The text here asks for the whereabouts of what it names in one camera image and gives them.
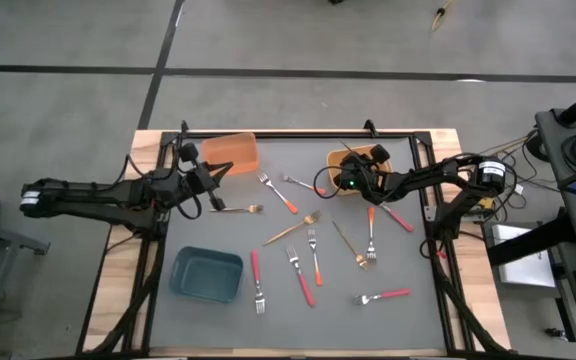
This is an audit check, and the yellow and black clamp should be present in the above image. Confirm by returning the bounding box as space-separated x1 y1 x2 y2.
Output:
475 196 497 215

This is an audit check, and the yellow floor cable loop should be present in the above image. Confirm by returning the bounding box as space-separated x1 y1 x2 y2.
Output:
429 0 457 33

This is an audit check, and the pink-handled silver fork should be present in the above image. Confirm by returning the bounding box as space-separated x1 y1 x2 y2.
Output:
249 248 267 315
351 287 413 307
380 204 415 234
285 244 317 308

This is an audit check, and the black diagonal beam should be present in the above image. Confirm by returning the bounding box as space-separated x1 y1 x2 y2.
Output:
485 205 576 269

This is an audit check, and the orange-handled silver fork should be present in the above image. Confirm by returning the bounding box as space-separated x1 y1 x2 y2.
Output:
256 171 300 215
365 205 378 266
281 173 327 196
307 228 325 288

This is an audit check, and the white box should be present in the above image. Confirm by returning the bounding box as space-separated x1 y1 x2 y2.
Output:
490 222 559 290

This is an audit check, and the orange translucent plastic bin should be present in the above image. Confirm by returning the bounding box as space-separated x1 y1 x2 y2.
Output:
200 131 260 177

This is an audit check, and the grey metal stand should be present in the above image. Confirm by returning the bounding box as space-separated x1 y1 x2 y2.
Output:
0 214 52 354

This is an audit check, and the dark grey desk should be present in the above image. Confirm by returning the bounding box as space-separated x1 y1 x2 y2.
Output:
534 107 576 247

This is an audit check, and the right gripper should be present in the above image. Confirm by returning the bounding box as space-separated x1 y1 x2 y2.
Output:
335 143 394 204

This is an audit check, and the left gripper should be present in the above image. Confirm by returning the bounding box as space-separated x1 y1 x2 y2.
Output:
167 142 234 211

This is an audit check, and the teal plastic bin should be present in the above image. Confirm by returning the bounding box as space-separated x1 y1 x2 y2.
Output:
168 245 245 304

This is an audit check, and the yellow plastic bin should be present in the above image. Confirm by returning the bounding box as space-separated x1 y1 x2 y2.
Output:
325 143 394 196

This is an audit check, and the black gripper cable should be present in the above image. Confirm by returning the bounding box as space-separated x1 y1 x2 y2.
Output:
313 166 343 201
176 191 205 222

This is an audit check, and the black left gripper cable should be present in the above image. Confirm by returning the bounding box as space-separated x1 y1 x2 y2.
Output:
176 191 205 222

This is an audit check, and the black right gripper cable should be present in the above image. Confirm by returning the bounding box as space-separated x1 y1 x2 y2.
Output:
313 166 343 201

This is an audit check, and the small black floor object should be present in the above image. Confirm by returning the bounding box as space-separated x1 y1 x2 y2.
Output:
544 326 570 344

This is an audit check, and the grey table mat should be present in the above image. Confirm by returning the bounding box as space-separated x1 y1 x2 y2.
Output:
148 136 448 351

